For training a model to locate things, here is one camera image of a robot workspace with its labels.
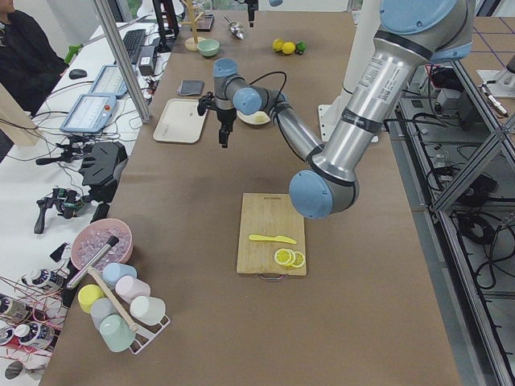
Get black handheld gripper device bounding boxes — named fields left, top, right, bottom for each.
left=34, top=187, right=85, bottom=234

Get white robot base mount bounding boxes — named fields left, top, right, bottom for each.
left=318, top=0, right=381, bottom=142

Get metal tongs black tip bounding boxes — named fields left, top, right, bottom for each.
left=66, top=236, right=119, bottom=290

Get lemon slices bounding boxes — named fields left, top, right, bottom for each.
left=274, top=248, right=306, bottom=269

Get black computer mouse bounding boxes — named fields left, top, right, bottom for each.
left=68, top=68, right=88, bottom=80

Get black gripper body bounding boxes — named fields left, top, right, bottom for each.
left=245, top=0, right=258, bottom=14
left=197, top=92, right=237, bottom=135

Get black keyboard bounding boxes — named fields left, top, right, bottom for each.
left=122, top=29, right=146, bottom=64

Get cream round plate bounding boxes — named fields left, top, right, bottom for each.
left=237, top=110, right=270, bottom=126

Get wooden block at edge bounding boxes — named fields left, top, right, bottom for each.
left=1, top=85, right=39, bottom=146

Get yellow lemon outer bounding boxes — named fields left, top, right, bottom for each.
left=272, top=39, right=284, bottom=52

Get pastel cups rack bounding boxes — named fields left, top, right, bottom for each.
left=87, top=267, right=172, bottom=355

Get wooden cutting board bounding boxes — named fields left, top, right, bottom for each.
left=237, top=193, right=307, bottom=278

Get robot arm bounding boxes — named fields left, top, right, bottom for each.
left=236, top=0, right=283, bottom=27
left=197, top=1, right=475, bottom=219

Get mint green bowl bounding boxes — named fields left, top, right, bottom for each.
left=197, top=39, right=220, bottom=58

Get person in black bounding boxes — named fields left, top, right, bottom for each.
left=0, top=0, right=70, bottom=117

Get pink ice bucket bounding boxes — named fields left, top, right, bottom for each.
left=71, top=219, right=134, bottom=271

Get grey folded cloth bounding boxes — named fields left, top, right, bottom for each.
left=177, top=80, right=204, bottom=97

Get aluminium frame post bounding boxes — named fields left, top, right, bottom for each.
left=93, top=0, right=151, bottom=124

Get blue teach pendant upper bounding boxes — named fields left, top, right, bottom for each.
left=60, top=93, right=117, bottom=133

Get wooden cup stand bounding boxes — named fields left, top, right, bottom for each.
left=182, top=0, right=205, bottom=51

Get yellow plastic knife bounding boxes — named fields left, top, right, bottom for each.
left=248, top=234, right=297, bottom=244

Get bottles rack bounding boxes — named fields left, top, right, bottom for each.
left=1, top=277, right=68, bottom=359

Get metal ice scoop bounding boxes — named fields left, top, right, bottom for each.
left=224, top=14, right=246, bottom=40

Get green lime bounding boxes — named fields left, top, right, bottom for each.
left=295, top=41, right=307, bottom=55

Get yellow lemon near plate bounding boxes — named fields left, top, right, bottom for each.
left=281, top=41, right=296, bottom=55

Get cream rabbit tray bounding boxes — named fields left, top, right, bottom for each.
left=153, top=98, right=208, bottom=144

